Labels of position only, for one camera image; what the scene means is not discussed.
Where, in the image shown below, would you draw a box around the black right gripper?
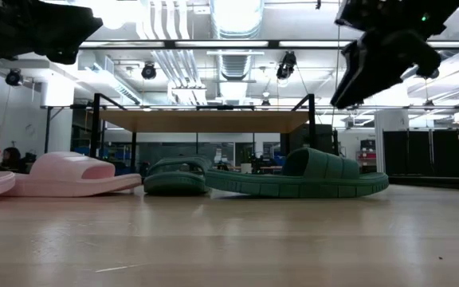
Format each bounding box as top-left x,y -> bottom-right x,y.
330,28 -> 442,109

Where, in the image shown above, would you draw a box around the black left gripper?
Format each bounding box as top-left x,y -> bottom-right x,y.
0,0 -> 104,65

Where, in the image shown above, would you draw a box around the green foam slide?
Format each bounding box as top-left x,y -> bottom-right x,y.
204,147 -> 390,199
143,155 -> 214,196

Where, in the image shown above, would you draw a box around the black ceiling spotlight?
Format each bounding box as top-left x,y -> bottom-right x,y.
415,65 -> 441,80
5,68 -> 25,87
275,50 -> 298,81
140,61 -> 158,81

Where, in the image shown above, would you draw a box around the black cabinet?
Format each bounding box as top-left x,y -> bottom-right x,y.
292,123 -> 336,157

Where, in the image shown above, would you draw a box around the storage rack red bins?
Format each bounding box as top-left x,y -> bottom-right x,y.
355,139 -> 378,172

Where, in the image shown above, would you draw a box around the black partition screen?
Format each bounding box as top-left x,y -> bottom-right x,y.
382,124 -> 459,179

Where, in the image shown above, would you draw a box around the black overhead beam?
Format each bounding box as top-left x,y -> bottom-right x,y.
78,38 -> 459,50

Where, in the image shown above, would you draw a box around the small plant white pot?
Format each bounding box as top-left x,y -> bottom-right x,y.
240,147 -> 254,175

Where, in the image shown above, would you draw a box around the person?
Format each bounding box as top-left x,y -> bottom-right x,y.
0,146 -> 29,174

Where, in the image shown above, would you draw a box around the silver ventilation duct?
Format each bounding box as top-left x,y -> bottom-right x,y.
208,0 -> 265,81

